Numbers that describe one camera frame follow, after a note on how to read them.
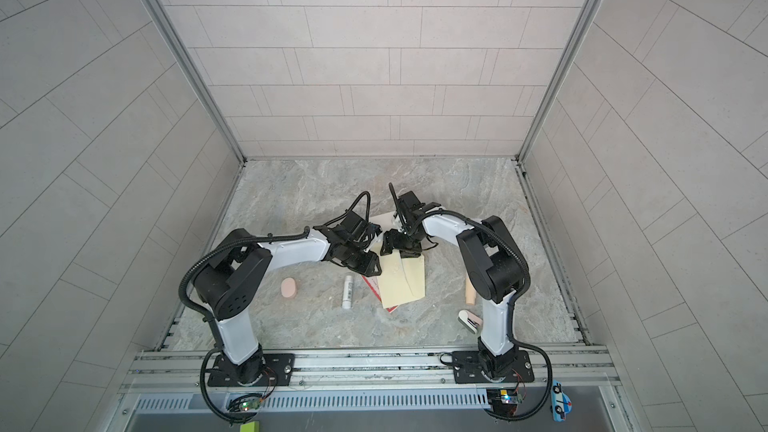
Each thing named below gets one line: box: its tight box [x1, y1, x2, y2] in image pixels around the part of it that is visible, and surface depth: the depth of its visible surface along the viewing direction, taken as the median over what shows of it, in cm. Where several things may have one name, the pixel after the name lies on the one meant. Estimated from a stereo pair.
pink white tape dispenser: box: [457, 310, 483, 334], surface depth 79 cm
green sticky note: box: [239, 421, 260, 432], surface depth 64 cm
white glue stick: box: [342, 275, 353, 309], surface depth 84 cm
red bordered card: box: [361, 275, 399, 313], surface depth 86 cm
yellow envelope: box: [378, 249, 426, 309], surface depth 87 cm
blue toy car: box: [550, 379, 573, 422], surface depth 67 cm
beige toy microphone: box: [465, 278, 476, 305], surface depth 83 cm
